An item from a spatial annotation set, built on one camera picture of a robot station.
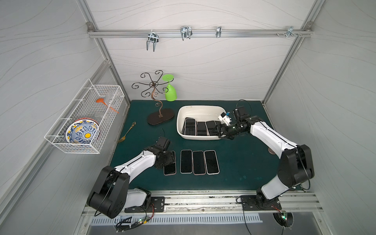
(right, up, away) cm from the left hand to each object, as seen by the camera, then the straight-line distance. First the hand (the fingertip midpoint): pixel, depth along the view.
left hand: (170, 162), depth 87 cm
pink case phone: (+17, -1, 0) cm, 17 cm away
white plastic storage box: (+7, +31, +20) cm, 38 cm away
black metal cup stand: (-7, +28, +21) cm, 36 cm away
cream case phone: (+25, 0, -1) cm, 25 cm away
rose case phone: (0, -3, -3) cm, 4 cm away
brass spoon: (-35, +12, +11) cm, 39 cm away
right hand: (+26, +17, -4) cm, 32 cm away
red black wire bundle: (-20, -24, -18) cm, 36 cm away
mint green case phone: (+9, 0, +2) cm, 9 cm away
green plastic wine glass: (-1, +42, +9) cm, 43 cm away
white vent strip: (-23, -23, -16) cm, 36 cm away
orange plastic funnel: (-36, +37, -10) cm, 52 cm away
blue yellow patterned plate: (-34, +22, -25) cm, 48 cm away
